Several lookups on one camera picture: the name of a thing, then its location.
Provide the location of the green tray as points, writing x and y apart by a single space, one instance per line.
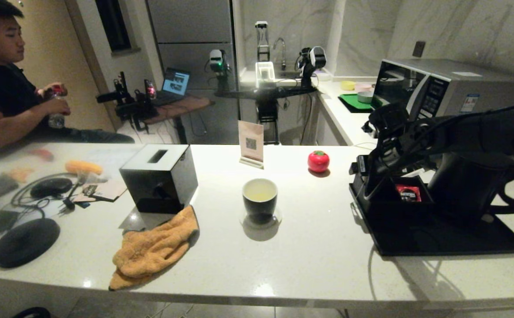
349 101

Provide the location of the pale green bowl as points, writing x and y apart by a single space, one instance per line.
365 96

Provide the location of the grey refrigerator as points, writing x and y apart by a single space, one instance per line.
195 26

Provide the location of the QR code sign stand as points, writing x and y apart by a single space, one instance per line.
250 141

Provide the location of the brown tea packet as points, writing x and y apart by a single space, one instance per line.
108 191

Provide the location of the black organizer box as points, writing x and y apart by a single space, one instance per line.
394 210

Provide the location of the black computer mouse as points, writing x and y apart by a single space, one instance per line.
50 187

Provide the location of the yellow bowl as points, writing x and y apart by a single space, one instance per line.
348 85

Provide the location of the laptop with blue screen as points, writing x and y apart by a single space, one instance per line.
175 84

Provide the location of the black electric kettle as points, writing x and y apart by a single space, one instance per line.
460 190

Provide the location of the dark wall socket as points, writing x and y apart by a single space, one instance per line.
419 48

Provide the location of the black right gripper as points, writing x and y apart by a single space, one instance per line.
385 128

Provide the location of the black mug white inside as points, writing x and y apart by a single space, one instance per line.
259 210

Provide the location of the person in black shirt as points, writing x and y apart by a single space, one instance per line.
1 92

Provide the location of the wooden side table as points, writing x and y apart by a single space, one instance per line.
186 105

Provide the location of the pink bowl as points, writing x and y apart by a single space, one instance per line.
363 87

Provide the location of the background robot arm black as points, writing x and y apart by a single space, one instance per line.
312 62

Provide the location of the red tomato toy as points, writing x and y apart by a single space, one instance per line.
318 161

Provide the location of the yellow corn toy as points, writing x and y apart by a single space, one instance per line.
82 168

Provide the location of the orange toy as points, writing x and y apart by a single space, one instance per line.
20 175

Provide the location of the black round kettle base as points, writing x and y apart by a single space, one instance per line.
24 243

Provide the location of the black serving tray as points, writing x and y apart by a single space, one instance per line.
438 240

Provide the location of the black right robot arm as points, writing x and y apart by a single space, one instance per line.
482 132

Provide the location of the black background robot stand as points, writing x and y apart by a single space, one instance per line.
266 110

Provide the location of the water bottle red cap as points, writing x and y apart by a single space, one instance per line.
56 119

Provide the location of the metal faucet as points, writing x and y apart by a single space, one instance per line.
282 55

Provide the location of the white basket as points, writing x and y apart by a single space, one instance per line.
257 74

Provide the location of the black round base part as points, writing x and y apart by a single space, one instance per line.
32 313

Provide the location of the orange microfiber cloth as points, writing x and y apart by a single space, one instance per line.
151 251

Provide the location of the dark window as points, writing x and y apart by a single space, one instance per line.
113 24

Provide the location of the black power plug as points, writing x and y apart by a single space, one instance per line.
67 204

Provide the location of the black tissue box white lid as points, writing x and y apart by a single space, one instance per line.
159 185

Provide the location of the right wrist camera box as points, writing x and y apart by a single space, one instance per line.
359 165

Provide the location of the red chili toy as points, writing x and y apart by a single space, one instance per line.
40 154

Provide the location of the red coffee sachet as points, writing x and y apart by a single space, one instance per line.
409 194

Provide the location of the silver microwave oven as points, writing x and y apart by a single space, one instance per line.
460 84

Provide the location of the background robot arm green light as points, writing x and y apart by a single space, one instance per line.
216 61

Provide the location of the clear plastic wrapper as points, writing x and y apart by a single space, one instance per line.
92 179

